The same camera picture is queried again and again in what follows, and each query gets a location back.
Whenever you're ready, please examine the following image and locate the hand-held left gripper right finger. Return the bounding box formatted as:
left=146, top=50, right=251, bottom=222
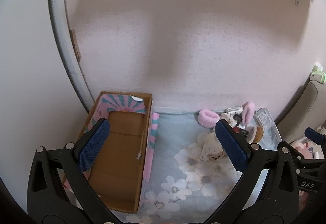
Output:
left=204, top=119, right=300, bottom=224

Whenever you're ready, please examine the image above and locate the pink plush toy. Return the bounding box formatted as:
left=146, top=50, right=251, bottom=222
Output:
left=290, top=137, right=326, bottom=161

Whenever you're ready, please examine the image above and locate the small white box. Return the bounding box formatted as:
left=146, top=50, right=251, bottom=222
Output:
left=225, top=105, right=244, bottom=114

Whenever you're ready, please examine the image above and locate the brown door hinge plate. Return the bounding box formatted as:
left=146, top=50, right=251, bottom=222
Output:
left=69, top=29, right=81, bottom=60

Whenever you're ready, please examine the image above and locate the white door frame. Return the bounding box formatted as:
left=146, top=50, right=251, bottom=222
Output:
left=47, top=0, right=97, bottom=114

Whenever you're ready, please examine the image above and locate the cream dotted pouch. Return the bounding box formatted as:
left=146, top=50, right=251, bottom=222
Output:
left=199, top=113, right=240, bottom=163

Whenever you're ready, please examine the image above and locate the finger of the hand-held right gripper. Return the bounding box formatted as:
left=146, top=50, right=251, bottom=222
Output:
left=290, top=127, right=326, bottom=171

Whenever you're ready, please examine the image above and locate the beige chair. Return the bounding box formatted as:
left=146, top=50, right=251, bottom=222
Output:
left=276, top=80, right=326, bottom=144

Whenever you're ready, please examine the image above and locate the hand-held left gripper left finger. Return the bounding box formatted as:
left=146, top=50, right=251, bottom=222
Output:
left=27, top=117, right=120, bottom=224

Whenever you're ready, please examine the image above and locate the pink fluffy scrunchie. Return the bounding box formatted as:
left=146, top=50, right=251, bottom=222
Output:
left=199, top=109, right=220, bottom=128
left=242, top=102, right=256, bottom=125

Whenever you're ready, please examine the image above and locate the white labelled packet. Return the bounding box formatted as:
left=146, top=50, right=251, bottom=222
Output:
left=255, top=108, right=276, bottom=130

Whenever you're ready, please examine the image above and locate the brown tube with black cap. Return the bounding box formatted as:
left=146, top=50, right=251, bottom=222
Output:
left=233, top=127, right=251, bottom=137

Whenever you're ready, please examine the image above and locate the blue floral cloth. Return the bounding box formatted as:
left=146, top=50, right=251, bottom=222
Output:
left=64, top=112, right=281, bottom=224

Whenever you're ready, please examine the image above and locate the brown makeup puff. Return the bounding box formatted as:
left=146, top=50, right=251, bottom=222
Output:
left=246, top=125, right=264, bottom=143

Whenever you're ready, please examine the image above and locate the pink printed cardboard box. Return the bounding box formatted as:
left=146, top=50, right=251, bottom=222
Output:
left=62, top=91, right=160, bottom=214

